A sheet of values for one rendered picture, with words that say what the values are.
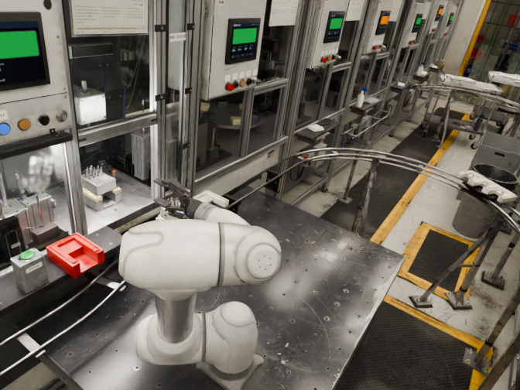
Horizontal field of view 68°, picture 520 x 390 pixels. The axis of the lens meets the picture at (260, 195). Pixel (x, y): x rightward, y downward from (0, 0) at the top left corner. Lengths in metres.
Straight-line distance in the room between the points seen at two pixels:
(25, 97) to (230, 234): 0.83
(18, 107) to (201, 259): 0.82
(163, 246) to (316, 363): 0.98
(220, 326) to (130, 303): 0.53
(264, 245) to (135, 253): 0.24
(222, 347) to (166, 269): 0.62
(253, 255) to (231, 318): 0.59
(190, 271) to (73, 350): 0.92
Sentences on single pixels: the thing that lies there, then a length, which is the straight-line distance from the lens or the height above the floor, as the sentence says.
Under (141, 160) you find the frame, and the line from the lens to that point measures 2.00.
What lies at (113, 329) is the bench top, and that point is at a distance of 1.64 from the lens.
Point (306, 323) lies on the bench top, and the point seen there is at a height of 0.68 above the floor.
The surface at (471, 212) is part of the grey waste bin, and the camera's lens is 4.04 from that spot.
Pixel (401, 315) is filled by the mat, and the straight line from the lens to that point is 2.93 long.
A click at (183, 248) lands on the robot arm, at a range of 0.74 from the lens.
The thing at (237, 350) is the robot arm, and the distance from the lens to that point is 1.34.
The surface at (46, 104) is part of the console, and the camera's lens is 1.40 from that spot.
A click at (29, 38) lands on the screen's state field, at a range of 1.32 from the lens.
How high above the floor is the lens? 1.92
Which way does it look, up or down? 30 degrees down
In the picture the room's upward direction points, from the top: 9 degrees clockwise
